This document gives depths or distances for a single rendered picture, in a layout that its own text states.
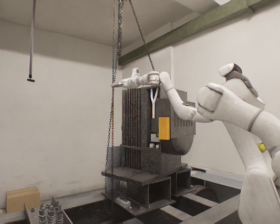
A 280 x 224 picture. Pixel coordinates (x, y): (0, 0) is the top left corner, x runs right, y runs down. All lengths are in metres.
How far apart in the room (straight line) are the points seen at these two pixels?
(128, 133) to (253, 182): 1.20
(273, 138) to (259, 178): 0.23
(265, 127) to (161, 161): 1.07
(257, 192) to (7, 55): 3.53
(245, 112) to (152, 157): 1.09
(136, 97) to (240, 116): 1.18
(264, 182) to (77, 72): 3.45
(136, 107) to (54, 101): 2.16
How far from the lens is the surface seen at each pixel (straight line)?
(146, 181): 1.43
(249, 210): 0.86
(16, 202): 3.35
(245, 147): 0.85
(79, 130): 3.71
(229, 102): 0.65
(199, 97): 0.70
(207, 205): 1.72
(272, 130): 0.62
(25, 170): 3.61
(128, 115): 1.76
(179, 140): 1.54
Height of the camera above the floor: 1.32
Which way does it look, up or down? 3 degrees up
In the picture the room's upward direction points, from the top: straight up
